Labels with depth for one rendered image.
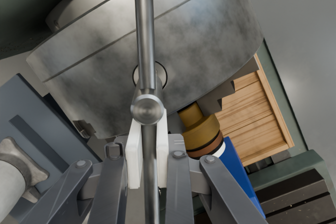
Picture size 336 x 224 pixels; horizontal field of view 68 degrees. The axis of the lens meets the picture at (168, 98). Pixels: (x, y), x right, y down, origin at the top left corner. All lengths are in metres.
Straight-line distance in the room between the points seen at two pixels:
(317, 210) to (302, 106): 1.07
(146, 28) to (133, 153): 0.08
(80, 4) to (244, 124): 0.51
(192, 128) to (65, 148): 0.61
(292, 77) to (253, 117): 1.03
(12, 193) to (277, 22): 1.44
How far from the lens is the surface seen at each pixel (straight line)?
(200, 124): 0.39
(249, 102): 0.66
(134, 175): 0.17
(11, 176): 0.86
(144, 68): 0.17
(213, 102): 0.39
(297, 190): 0.73
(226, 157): 0.61
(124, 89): 0.25
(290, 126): 1.15
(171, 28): 0.24
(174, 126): 0.38
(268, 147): 0.73
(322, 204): 0.78
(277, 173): 0.76
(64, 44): 0.26
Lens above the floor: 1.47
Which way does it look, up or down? 70 degrees down
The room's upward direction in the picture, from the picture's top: 177 degrees counter-clockwise
